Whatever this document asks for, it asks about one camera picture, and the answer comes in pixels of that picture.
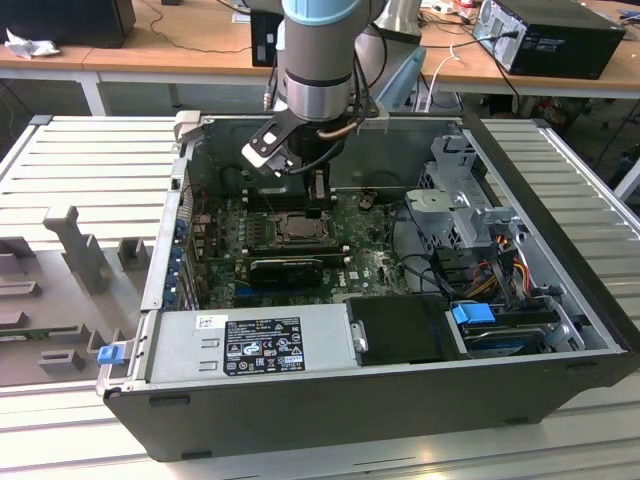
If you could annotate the hard disk in blue carrier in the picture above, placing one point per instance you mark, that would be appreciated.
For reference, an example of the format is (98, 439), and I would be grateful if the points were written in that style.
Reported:
(472, 316)

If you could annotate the crumpled white paper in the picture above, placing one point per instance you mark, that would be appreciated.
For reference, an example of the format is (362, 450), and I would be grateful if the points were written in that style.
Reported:
(30, 46)

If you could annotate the round coin battery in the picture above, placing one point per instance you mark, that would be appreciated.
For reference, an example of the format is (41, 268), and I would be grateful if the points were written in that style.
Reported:
(364, 202)

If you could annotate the black desktop computer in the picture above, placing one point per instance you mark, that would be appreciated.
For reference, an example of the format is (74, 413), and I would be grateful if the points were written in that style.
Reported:
(565, 47)

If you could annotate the black graphics card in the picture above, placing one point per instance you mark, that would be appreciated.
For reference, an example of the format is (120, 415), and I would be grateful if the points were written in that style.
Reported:
(285, 272)

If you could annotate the black open PC case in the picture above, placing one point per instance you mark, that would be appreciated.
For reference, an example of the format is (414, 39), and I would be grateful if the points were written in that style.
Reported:
(325, 415)

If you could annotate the silver metal drive cage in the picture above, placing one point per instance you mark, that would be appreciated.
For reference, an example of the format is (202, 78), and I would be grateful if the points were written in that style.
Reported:
(440, 200)

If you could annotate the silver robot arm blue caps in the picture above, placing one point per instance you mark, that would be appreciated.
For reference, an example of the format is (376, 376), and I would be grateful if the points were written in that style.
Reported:
(315, 50)

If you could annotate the black plastic air shroud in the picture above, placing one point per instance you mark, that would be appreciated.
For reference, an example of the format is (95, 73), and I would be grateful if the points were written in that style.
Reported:
(400, 325)

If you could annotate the small black upright box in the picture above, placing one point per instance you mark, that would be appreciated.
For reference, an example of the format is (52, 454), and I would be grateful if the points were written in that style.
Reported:
(264, 40)

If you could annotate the blue case latch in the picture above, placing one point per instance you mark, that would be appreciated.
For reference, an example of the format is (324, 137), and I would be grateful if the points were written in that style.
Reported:
(110, 355)

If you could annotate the thin metal locking lever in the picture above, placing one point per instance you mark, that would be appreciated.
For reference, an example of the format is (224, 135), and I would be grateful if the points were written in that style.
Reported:
(270, 204)

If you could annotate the grey power supply with label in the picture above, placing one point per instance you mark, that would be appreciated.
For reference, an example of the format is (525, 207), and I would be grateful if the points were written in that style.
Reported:
(175, 350)

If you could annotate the green motherboard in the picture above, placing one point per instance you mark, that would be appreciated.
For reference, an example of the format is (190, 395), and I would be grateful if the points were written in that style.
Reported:
(370, 250)

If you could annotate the grey parts rack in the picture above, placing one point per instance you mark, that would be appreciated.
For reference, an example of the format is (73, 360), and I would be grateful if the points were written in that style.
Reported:
(75, 300)

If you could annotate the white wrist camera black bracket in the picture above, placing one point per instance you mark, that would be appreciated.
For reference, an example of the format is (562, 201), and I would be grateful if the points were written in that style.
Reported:
(260, 149)

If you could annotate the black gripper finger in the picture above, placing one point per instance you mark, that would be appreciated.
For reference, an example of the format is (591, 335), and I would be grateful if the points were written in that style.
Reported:
(313, 192)
(326, 192)

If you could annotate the CPU socket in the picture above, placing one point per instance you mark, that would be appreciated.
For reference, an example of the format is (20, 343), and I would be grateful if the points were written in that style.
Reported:
(276, 242)

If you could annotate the large black box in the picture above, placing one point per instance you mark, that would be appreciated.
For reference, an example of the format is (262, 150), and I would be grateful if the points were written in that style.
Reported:
(65, 20)

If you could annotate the green RAM stick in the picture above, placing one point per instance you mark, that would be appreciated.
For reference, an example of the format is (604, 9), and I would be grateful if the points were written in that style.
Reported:
(40, 331)

